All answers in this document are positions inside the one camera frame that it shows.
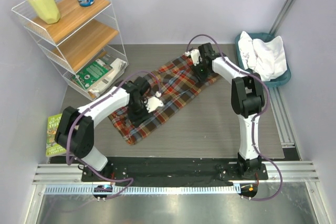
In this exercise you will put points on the aluminium rail frame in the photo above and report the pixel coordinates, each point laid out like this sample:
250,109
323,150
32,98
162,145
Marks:
201,189

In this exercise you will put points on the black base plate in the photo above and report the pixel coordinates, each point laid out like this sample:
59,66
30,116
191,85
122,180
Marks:
178,172

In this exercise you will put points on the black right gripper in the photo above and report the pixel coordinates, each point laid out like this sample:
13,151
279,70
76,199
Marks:
201,77

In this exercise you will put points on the white booklet on shelf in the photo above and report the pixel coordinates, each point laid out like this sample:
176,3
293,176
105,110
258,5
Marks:
110,73

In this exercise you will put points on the yellow faceted cup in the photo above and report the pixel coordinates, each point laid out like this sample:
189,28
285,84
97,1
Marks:
46,10

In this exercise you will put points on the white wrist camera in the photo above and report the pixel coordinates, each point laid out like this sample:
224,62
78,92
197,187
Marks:
194,54
154,102

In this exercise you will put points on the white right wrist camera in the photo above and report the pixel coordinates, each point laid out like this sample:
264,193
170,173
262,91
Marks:
194,54

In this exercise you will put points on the red brown plaid shirt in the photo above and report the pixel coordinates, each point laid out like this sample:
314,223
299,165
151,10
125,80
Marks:
179,85

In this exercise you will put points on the white shirts in basket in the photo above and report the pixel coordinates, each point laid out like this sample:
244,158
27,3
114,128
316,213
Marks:
268,59

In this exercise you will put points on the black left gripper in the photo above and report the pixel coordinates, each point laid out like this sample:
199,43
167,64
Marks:
137,120

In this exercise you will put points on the green treehouse book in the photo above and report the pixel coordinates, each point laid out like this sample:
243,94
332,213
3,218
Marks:
52,148

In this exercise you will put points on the white wire wooden shelf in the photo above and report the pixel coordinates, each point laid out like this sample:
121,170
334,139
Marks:
80,36

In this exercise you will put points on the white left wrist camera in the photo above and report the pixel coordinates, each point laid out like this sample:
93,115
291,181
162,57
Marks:
154,102

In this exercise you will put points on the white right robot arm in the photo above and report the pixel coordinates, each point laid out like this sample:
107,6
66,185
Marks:
247,101

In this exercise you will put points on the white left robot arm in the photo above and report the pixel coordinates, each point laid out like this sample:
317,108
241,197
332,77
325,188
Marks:
76,127

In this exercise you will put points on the teal plastic basket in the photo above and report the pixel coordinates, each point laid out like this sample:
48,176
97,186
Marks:
266,37

